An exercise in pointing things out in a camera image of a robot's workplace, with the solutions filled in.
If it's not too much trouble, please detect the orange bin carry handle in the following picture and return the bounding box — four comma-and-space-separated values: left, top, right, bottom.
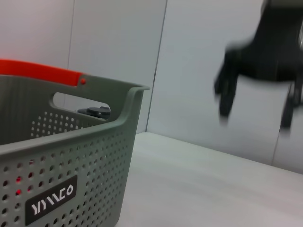
0, 59, 87, 87

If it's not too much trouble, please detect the glass teapot black lid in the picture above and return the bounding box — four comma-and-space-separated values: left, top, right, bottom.
77, 106, 111, 120

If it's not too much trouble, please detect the grey perforated storage bin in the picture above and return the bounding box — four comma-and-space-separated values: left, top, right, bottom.
0, 73, 151, 227

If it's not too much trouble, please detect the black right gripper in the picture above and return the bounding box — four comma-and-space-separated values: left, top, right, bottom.
214, 0, 303, 130

